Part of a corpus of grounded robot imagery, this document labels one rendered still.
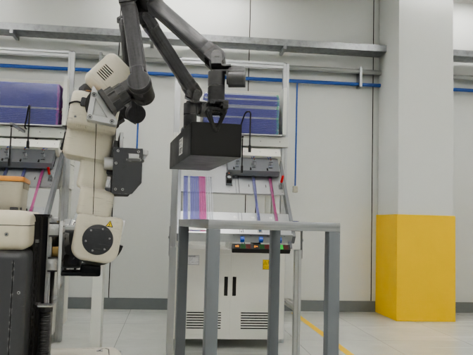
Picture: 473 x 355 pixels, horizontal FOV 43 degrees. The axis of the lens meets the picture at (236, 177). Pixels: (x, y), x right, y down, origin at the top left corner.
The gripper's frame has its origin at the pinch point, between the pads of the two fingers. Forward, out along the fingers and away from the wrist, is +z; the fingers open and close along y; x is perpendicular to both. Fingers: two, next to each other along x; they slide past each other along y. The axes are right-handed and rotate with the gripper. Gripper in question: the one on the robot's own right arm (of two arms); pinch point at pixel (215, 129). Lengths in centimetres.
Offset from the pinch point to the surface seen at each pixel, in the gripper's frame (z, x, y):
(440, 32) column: -139, -254, 265
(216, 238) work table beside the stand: 36.0, 0.7, -6.5
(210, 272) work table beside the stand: 46.8, 2.3, -6.5
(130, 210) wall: 20, 8, 351
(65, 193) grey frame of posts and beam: 12, 58, 211
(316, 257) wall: 61, -162, 330
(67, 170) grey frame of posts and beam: -3, 57, 210
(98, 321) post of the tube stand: 88, 35, 163
